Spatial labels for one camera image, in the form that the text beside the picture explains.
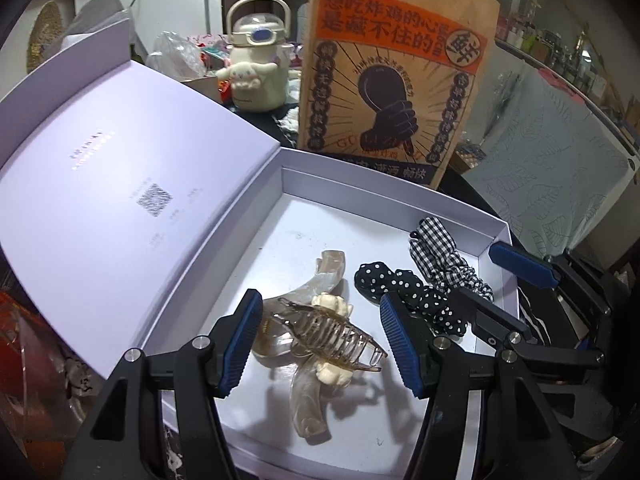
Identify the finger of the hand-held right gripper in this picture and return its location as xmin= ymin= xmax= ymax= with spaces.
xmin=489 ymin=241 xmax=613 ymax=316
xmin=447 ymin=287 xmax=603 ymax=372

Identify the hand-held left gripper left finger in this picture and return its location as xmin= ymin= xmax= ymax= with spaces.
xmin=75 ymin=289 xmax=264 ymax=480

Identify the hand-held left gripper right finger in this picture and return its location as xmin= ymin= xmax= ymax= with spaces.
xmin=379 ymin=291 xmax=566 ymax=480

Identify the black polka dot scrunchie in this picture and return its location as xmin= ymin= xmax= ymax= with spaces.
xmin=354 ymin=261 xmax=468 ymax=336

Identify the brown clear flower hair claw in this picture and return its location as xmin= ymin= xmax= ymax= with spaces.
xmin=260 ymin=294 xmax=388 ymax=387

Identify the wavy pearl hair claw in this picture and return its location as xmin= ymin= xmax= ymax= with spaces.
xmin=252 ymin=249 xmax=351 ymax=445

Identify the black white gingham scrunchie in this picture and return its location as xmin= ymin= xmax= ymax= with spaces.
xmin=409 ymin=216 xmax=495 ymax=306

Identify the lavender gift box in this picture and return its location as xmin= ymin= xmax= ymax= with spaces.
xmin=0 ymin=57 xmax=516 ymax=480

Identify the clear glass cup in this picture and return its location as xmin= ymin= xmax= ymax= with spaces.
xmin=0 ymin=300 xmax=96 ymax=461

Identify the printed brown paper bag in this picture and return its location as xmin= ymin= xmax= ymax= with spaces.
xmin=299 ymin=0 xmax=501 ymax=192

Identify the row of cosmetic bottles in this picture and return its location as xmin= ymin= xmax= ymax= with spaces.
xmin=495 ymin=10 xmax=640 ymax=126

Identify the crumpled white tissue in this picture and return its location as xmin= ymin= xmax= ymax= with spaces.
xmin=277 ymin=105 xmax=303 ymax=136

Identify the cream cartoon water bottle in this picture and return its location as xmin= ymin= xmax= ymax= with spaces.
xmin=216 ymin=0 xmax=295 ymax=110

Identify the clear plastic bag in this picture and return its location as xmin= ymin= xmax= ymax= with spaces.
xmin=147 ymin=30 xmax=231 ymax=81

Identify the grey wrapping paper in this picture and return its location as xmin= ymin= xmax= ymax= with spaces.
xmin=62 ymin=7 xmax=133 ymax=51

